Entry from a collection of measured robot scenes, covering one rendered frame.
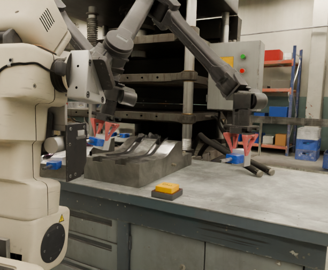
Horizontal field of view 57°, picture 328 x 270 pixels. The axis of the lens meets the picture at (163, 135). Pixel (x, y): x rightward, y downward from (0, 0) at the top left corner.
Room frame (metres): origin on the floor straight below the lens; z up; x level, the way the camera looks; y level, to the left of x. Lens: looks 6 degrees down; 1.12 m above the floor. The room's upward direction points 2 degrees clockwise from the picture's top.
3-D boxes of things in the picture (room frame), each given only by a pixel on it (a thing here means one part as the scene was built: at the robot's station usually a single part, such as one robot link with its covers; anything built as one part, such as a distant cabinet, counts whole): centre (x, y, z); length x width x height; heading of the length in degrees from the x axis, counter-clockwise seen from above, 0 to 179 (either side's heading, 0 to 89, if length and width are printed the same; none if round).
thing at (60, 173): (1.43, 0.44, 0.86); 0.50 x 0.26 x 0.11; 170
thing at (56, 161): (1.16, 0.43, 0.86); 0.13 x 0.05 x 0.05; 170
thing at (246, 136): (1.00, -0.27, 0.99); 0.07 x 0.07 x 0.09; 42
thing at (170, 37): (2.39, 0.20, 1.45); 1.29 x 0.82 x 0.19; 63
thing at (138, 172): (1.34, 0.09, 0.87); 0.50 x 0.26 x 0.14; 153
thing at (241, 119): (1.00, -0.26, 1.06); 0.10 x 0.07 x 0.07; 42
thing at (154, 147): (1.34, 0.10, 0.92); 0.35 x 0.16 x 0.09; 153
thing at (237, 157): (0.98, -0.23, 0.93); 0.13 x 0.05 x 0.05; 132
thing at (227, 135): (1.01, -0.25, 0.99); 0.07 x 0.07 x 0.09; 42
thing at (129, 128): (2.31, 0.20, 0.87); 0.50 x 0.27 x 0.17; 153
